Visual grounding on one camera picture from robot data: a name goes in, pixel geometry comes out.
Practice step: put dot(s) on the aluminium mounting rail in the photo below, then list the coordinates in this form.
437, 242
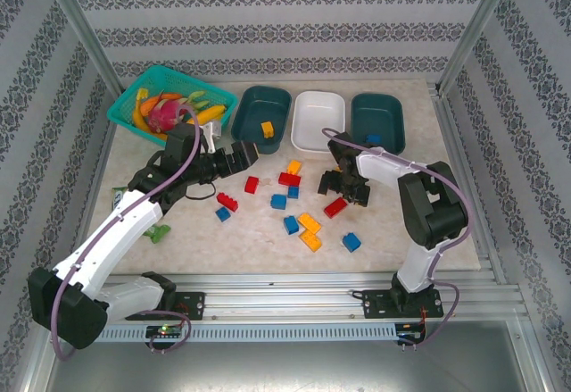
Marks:
276, 296

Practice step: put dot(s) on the yellow banana toy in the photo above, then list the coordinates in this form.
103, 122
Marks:
139, 119
209, 114

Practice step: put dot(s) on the red lego brick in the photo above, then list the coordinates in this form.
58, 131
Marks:
251, 184
289, 179
227, 201
335, 207

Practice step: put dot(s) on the aluminium frame post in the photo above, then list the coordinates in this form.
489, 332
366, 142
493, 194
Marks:
80, 28
477, 28

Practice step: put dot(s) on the white plastic bin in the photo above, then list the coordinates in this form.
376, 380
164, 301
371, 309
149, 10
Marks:
319, 117

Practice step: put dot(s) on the pink dragon fruit toy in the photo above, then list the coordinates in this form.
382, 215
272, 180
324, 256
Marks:
163, 117

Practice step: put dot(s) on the orange carrot toy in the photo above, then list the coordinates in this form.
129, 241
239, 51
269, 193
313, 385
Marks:
156, 99

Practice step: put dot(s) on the teal plastic mesh basket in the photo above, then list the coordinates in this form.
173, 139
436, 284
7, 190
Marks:
165, 77

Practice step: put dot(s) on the green vegetable toy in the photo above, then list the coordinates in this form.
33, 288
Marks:
197, 97

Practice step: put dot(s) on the dark teal plastic bin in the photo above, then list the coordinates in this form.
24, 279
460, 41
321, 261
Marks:
379, 113
261, 102

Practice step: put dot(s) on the small yellow fruit toy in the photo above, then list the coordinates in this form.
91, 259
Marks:
141, 94

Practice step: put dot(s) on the yellow lego brick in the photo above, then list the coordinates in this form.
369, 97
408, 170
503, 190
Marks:
294, 167
310, 240
267, 129
309, 222

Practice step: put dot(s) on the blue lego brick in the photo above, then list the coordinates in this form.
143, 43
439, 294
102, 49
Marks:
351, 242
222, 214
374, 138
278, 201
291, 225
293, 192

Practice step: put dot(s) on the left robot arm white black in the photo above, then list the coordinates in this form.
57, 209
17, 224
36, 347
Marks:
125, 231

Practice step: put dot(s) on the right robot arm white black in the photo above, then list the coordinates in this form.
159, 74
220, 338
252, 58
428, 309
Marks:
432, 204

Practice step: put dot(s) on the aluminium side rail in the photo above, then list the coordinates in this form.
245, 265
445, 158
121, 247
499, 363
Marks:
486, 231
91, 195

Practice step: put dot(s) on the small green plastic toy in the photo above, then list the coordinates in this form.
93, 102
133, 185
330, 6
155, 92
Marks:
158, 233

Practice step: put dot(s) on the small circuit board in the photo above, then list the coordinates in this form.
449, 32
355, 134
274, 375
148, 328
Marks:
164, 331
410, 331

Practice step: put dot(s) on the green snack packet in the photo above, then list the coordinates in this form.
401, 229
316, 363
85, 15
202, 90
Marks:
118, 197

